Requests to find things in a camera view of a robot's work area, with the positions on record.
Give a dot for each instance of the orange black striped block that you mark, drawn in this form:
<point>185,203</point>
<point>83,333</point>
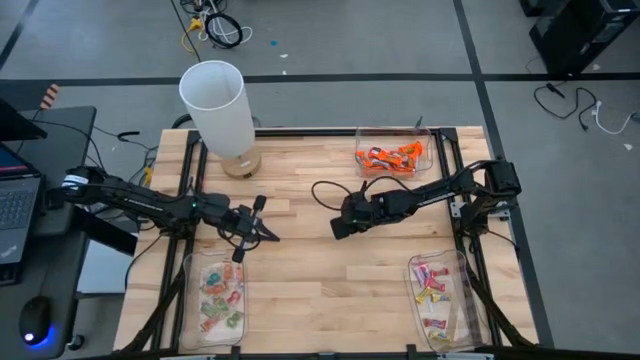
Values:
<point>49,96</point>

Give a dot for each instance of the red clear-wrapped candy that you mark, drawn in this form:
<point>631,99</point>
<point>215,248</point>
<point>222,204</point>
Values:
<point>234,298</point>

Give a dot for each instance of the black clip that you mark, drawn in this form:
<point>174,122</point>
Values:
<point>418,122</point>

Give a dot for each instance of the black caster wheel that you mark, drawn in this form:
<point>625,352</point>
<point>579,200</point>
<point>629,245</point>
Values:
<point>75,342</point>

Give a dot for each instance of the white shade wooden base lamp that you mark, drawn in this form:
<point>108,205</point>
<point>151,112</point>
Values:
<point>220,110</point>

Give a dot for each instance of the grey panel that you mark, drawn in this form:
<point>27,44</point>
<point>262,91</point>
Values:
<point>105,275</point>

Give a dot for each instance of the black computer tower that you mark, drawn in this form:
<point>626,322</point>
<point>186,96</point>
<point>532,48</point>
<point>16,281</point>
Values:
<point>585,35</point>

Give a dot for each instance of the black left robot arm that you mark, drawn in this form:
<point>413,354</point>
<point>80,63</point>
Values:
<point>140,202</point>

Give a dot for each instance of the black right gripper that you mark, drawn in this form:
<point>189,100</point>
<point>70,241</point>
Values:
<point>362,210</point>

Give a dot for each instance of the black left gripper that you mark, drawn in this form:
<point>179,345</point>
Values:
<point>245,222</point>

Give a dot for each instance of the clear plastic bin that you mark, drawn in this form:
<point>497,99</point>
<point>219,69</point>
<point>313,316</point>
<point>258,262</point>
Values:
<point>467,300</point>
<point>190,340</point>
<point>395,135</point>

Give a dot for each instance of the small black desk device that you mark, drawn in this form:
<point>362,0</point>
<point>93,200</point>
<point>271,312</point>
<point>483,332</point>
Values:
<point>50,202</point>

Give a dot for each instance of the pink red candy bar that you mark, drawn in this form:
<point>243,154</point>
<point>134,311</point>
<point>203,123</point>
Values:
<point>436,285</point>

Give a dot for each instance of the pink candy wrapper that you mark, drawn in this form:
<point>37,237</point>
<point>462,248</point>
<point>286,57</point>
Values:
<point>435,323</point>
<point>421,274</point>

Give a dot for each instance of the grey laptop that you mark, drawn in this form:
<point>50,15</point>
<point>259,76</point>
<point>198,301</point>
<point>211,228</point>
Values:
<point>17,210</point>

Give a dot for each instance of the green clear-wrapped candy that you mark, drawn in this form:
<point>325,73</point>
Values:
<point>212,309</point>
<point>234,320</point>

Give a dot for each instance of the black desk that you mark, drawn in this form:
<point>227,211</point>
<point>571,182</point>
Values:
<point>65,150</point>

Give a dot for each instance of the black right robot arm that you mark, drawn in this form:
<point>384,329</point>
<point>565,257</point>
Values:
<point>450,187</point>

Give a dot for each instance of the teal clear-wrapped candy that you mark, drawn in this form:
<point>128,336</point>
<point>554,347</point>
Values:
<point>214,278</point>

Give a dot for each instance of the black computer mouse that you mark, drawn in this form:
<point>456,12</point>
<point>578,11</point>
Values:
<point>34,320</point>

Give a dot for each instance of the black monitor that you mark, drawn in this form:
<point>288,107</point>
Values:
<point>15,125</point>

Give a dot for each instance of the red candy packets right pile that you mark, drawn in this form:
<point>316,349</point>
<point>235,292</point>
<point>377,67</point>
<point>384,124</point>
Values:
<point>310,132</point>

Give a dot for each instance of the orange candy bar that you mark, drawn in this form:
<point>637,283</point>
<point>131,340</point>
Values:
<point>397,160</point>

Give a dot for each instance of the orange clear-wrapped candy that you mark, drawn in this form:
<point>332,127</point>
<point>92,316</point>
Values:
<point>216,289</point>
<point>207,326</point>

